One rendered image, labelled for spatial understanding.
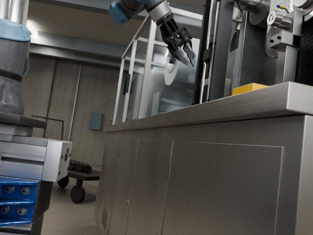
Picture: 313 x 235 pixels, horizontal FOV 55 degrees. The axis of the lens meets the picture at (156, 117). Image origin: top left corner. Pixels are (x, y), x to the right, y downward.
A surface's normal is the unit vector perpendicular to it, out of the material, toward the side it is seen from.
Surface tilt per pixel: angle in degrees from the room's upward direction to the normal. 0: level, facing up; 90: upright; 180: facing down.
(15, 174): 90
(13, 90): 72
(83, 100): 90
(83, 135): 90
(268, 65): 90
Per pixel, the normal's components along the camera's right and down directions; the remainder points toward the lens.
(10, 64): 0.79, 0.05
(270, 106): -0.95, -0.15
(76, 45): 0.11, -0.08
